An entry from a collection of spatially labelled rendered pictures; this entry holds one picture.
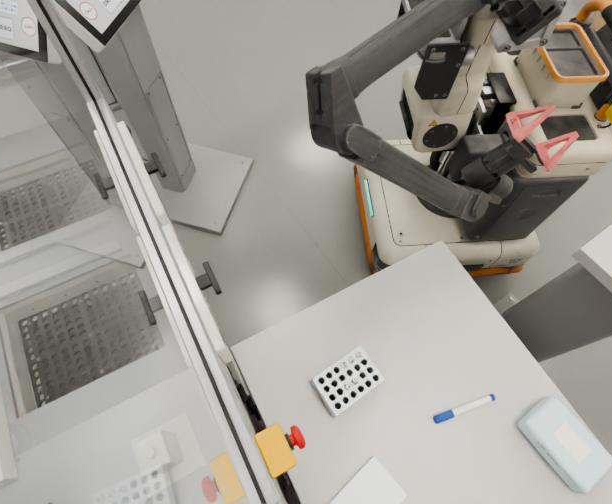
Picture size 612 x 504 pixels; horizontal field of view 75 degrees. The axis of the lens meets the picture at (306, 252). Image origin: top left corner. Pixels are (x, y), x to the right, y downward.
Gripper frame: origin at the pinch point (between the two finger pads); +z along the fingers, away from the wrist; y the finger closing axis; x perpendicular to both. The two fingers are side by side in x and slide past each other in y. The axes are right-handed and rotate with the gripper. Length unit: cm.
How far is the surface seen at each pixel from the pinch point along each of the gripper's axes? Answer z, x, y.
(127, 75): -90, 57, 68
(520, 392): -30, -40, -22
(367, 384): -49, -40, 4
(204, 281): -56, -26, 41
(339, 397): -51, -43, 11
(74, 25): -66, 34, 82
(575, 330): -30, -13, -68
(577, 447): -24, -51, -25
